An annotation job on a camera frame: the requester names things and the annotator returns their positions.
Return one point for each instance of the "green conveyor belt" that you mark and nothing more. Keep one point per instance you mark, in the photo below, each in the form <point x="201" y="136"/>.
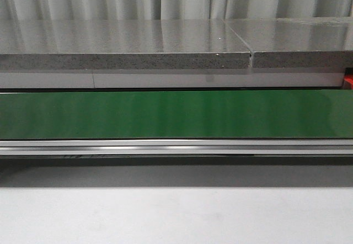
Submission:
<point x="308" y="113"/>

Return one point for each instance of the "grey stone slab left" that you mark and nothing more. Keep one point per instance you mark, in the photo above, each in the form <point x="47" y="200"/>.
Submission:
<point x="121" y="45"/>

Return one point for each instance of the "aluminium conveyor side rail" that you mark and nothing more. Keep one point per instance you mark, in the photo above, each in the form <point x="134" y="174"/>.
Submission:
<point x="26" y="149"/>

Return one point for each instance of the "red object at right edge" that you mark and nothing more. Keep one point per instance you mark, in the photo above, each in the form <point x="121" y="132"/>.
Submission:
<point x="348" y="82"/>

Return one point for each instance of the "grey stone slab right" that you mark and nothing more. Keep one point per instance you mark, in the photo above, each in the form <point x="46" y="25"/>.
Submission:
<point x="310" y="43"/>

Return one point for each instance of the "grey stone slab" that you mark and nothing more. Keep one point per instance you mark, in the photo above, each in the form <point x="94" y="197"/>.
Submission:
<point x="310" y="43"/>
<point x="121" y="45"/>

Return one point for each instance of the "white base panel under slabs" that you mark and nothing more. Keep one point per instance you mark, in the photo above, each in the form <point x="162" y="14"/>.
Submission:
<point x="242" y="78"/>

